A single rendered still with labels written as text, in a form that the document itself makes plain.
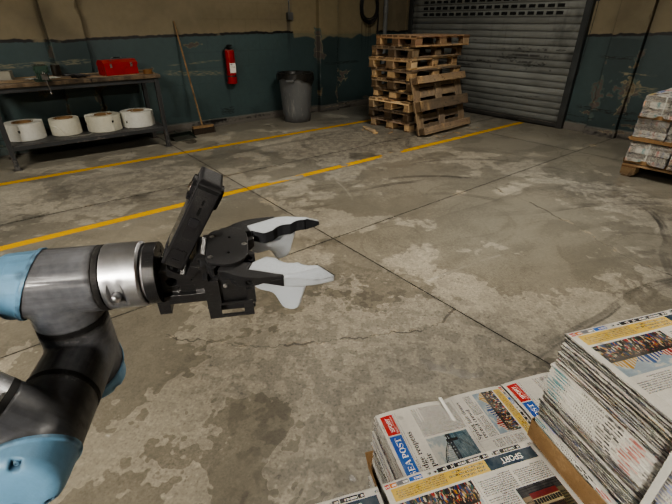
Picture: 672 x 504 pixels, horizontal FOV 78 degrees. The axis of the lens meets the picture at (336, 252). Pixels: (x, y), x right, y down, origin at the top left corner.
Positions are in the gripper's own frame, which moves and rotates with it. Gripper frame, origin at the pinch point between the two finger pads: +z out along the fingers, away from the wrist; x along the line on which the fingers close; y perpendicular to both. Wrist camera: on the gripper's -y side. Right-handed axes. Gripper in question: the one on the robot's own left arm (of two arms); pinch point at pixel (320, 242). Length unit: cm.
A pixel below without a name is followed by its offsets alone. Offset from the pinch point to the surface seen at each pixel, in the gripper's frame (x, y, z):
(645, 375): 14.8, 15.1, 40.5
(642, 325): 6, 16, 49
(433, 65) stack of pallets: -582, 114, 263
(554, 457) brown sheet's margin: 14, 37, 36
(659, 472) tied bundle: 24.2, 20.7, 37.2
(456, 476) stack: 12.7, 39.4, 20.3
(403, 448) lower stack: -6, 65, 21
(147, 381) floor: -93, 138, -66
